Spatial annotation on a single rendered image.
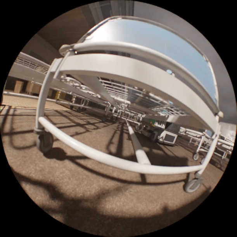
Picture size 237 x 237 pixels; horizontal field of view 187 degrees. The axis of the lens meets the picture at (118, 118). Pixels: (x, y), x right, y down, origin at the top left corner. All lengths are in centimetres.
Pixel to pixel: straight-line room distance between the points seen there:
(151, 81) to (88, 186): 41
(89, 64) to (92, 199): 43
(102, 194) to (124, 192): 10
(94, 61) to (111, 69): 5
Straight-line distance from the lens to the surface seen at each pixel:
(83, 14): 381
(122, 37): 31
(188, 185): 59
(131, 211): 36
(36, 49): 614
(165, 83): 18
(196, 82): 29
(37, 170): 41
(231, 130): 755
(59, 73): 29
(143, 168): 20
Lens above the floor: 32
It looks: 5 degrees down
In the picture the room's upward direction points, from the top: 19 degrees clockwise
